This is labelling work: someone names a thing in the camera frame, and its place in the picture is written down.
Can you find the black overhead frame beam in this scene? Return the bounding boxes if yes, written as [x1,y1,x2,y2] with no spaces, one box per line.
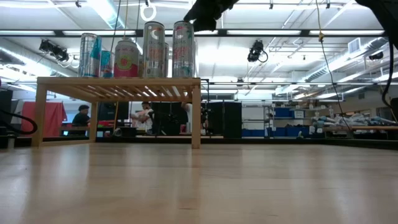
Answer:
[0,29,398,39]

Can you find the black hanging camera with cable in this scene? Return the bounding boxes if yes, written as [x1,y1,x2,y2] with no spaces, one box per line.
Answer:
[247,39,269,63]

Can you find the black ceiling-mounted device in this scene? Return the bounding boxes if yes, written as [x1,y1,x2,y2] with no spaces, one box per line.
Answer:
[38,39,70,63]

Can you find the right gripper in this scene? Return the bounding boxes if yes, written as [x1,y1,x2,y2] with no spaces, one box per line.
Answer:
[183,0,241,32]

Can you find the blue silver Red Bull can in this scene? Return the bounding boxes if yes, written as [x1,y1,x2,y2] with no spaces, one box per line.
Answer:
[77,32,103,78]
[99,49,115,78]

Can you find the cluttered background workbench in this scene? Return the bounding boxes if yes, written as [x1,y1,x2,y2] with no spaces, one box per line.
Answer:
[313,112,398,140]

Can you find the red cloth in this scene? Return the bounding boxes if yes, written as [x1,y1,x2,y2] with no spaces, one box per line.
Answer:
[20,101,68,138]

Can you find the black looped hose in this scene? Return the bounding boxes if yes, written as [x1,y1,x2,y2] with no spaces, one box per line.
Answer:
[0,108,39,136]

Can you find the person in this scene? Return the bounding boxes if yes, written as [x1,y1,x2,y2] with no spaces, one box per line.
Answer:
[130,101,155,135]
[71,104,91,136]
[181,101,194,134]

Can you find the wooden slatted shelf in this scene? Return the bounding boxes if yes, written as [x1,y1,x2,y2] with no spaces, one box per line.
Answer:
[32,77,202,149]

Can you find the black aluminium table frame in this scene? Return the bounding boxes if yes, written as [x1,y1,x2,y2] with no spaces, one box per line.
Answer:
[0,135,398,150]

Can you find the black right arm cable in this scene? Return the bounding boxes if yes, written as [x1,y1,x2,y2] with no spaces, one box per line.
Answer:
[381,40,396,110]

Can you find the black partition panel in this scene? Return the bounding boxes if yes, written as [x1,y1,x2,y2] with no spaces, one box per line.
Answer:
[206,101,243,139]

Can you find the black background monitor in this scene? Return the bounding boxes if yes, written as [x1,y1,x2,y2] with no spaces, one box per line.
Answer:
[97,101,130,123]

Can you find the white hanging ring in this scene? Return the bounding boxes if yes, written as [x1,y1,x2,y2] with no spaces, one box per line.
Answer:
[139,2,157,22]

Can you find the storage shelf with blue bins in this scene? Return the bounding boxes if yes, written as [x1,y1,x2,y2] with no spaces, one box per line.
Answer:
[242,105,315,138]

